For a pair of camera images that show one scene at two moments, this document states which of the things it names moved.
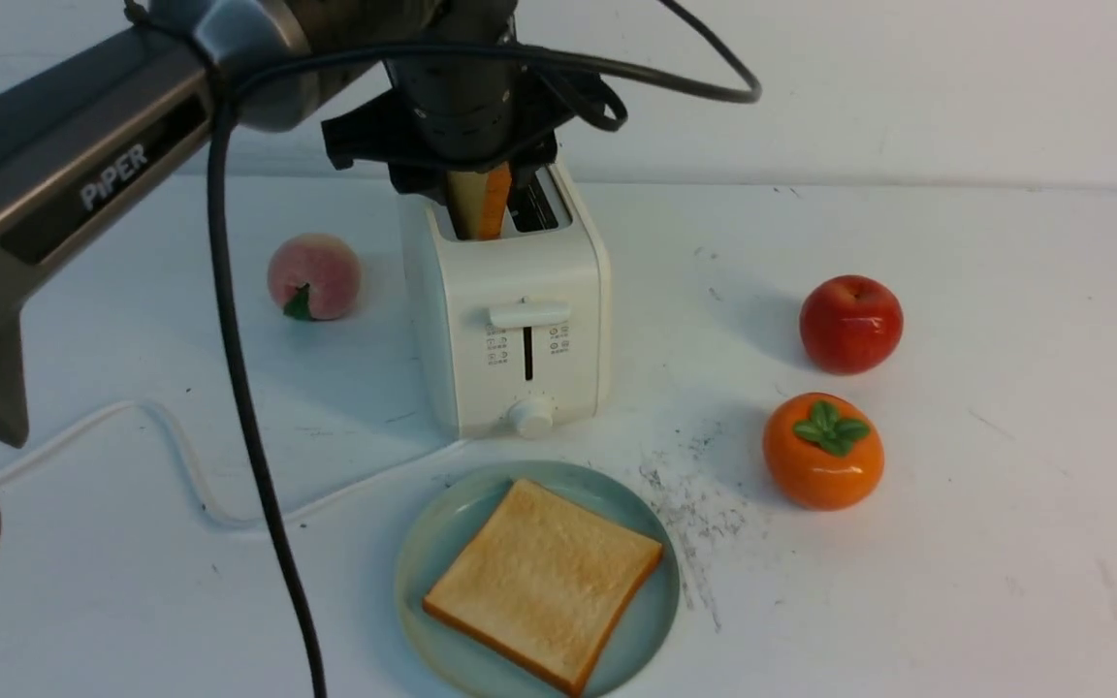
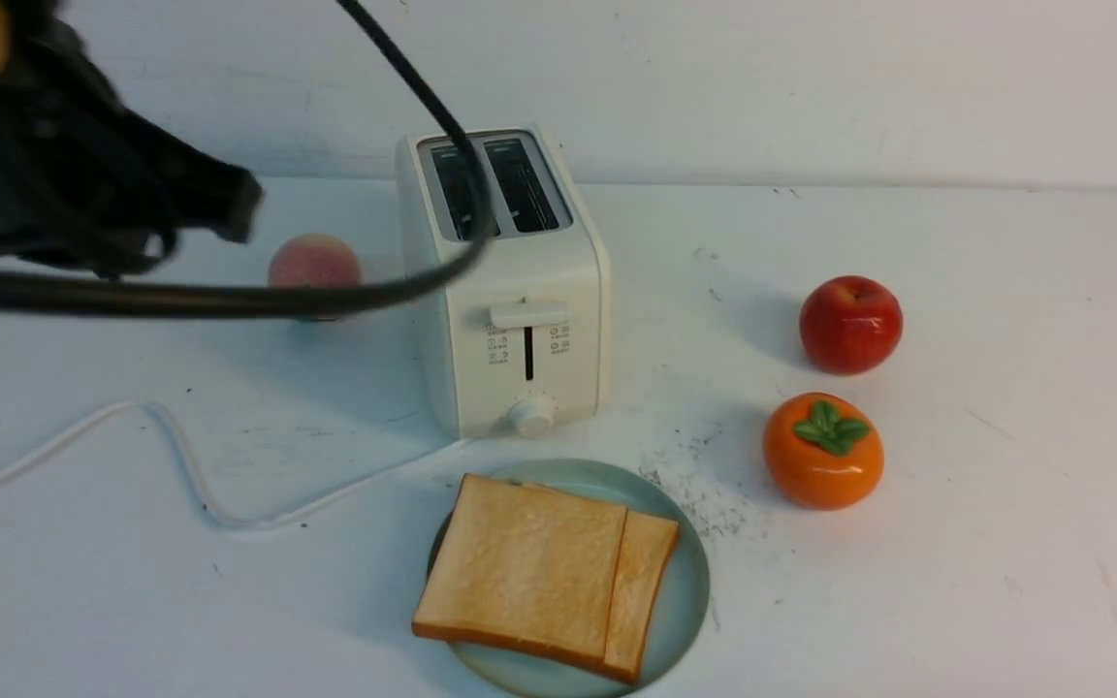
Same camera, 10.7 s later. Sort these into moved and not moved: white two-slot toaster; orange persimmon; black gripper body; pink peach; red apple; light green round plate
Moved: black gripper body; light green round plate
Not moved: white two-slot toaster; red apple; orange persimmon; pink peach
